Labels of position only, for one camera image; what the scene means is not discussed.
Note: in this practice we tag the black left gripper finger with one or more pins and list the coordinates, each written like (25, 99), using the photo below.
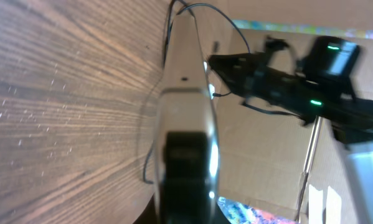
(187, 194)

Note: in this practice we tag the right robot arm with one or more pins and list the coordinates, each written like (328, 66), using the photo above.
(319, 86)

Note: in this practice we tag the black Galaxy flip phone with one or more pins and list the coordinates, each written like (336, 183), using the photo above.
(184, 103)

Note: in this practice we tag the brown cardboard backdrop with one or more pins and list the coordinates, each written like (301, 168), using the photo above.
(263, 157)

